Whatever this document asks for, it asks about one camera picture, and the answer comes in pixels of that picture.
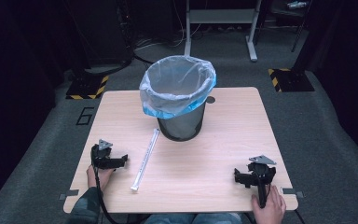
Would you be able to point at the person's legs in jeans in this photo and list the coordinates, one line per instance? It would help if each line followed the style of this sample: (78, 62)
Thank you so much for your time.
(192, 218)

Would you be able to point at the grey tape piece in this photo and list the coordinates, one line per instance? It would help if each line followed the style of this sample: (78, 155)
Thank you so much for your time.
(70, 193)
(292, 192)

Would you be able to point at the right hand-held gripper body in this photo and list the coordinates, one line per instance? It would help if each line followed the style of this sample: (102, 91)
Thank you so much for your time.
(261, 172)

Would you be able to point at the black mesh trash bin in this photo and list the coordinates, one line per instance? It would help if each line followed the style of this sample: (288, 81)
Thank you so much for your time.
(183, 126)

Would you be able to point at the black stand pole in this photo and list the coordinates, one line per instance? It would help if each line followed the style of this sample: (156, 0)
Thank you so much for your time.
(303, 37)

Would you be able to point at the translucent blue-edged bin liner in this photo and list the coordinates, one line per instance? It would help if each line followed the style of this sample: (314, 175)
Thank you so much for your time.
(175, 90)

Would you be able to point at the person's left hand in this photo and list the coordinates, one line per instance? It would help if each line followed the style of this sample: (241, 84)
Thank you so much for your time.
(103, 177)

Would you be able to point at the white metal desk frame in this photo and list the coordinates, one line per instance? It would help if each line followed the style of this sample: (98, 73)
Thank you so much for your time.
(220, 17)

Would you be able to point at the black hazard-striped stand base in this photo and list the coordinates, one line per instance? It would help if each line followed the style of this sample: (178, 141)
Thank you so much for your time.
(292, 81)
(87, 88)

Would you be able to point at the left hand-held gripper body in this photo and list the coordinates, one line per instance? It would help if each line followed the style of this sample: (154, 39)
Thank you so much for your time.
(101, 157)

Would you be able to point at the person's right hand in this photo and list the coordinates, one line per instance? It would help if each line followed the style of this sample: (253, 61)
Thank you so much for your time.
(273, 208)

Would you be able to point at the clear plastic tube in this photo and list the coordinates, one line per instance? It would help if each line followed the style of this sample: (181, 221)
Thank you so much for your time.
(146, 158)

